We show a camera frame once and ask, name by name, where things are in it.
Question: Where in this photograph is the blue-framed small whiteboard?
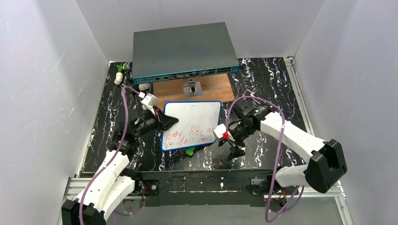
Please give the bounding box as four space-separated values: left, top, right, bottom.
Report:
161 101 222 152

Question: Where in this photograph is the green bone-shaped whiteboard eraser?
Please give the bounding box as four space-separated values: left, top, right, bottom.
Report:
185 147 196 157

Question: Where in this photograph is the white pipe elbow fitting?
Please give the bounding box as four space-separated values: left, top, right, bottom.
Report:
114 72 123 85

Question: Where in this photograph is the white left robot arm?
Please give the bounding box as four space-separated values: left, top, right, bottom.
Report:
61 108 179 225

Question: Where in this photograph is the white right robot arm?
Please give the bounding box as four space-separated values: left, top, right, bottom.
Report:
214 102 348 194

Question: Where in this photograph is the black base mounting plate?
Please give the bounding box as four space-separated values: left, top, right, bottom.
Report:
127 169 271 207

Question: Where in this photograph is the white and black pipe fitting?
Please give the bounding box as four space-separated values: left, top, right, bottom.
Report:
132 83 151 93

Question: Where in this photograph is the brown wooden board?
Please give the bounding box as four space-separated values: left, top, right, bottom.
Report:
153 74 235 109

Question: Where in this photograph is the green and white pipe fitting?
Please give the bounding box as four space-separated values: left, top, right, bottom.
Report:
116 63 131 73

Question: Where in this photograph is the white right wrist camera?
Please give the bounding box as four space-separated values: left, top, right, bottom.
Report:
213 124 231 141

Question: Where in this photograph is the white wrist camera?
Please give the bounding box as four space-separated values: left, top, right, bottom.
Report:
213 124 231 141
141 93 157 115

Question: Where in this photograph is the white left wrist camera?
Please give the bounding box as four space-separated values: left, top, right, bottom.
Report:
141 93 157 115

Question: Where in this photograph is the metal bracket with black knob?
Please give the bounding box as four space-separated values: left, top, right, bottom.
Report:
183 79 203 98

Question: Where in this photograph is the grey network switch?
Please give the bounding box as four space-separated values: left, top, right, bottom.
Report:
130 22 241 84

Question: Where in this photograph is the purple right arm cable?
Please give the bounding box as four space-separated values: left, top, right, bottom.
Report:
224 95 306 224

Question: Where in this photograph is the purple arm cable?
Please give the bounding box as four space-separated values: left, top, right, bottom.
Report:
78 85 147 225
224 95 306 224

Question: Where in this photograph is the right aluminium side rail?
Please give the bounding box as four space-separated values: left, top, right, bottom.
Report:
283 56 314 135

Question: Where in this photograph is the aluminium extrusion frame rail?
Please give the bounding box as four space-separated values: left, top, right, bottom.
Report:
58 175 354 225

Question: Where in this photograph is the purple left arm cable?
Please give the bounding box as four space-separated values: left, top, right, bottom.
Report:
78 85 147 225

